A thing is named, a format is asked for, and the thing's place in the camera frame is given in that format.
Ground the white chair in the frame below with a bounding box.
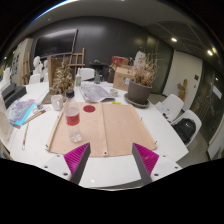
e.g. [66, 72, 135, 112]
[77, 67, 96, 82]
[172, 109, 203, 148]
[155, 93, 185, 124]

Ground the black backpack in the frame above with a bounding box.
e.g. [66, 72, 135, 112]
[173, 117, 197, 145]

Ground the grey patterned paper stack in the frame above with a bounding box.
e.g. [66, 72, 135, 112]
[79, 82, 116, 104]

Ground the dark wall screen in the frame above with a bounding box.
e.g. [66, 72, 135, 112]
[34, 28, 79, 58]

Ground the potted dried plant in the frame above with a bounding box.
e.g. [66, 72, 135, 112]
[123, 52, 160, 109]

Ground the beige canvas mat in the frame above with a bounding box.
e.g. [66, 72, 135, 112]
[45, 102, 158, 158]

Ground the white plaster bust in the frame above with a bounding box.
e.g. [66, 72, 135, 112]
[32, 55, 44, 76]

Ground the colourful painted sheet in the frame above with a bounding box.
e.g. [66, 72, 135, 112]
[6, 98, 37, 130]

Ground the brown cardboard box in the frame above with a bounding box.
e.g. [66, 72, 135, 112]
[112, 66, 135, 92]

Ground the white mug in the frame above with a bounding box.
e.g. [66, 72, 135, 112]
[50, 94, 65, 112]

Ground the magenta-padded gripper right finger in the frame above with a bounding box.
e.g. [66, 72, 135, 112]
[131, 142, 183, 187]

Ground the small dried golden tree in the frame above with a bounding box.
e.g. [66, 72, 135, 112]
[52, 61, 74, 97]

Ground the clear red-labelled drink bottle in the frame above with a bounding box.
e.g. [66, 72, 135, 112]
[63, 89, 83, 144]

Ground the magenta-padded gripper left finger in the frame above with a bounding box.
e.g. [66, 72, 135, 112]
[42, 142, 92, 186]

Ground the red-tipped wooden paintbrush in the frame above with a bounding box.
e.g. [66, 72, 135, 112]
[21, 121, 30, 151]

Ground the flat round red coaster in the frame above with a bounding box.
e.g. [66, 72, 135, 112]
[82, 104, 97, 113]

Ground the wooden easel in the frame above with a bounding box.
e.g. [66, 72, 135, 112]
[67, 47, 86, 78]

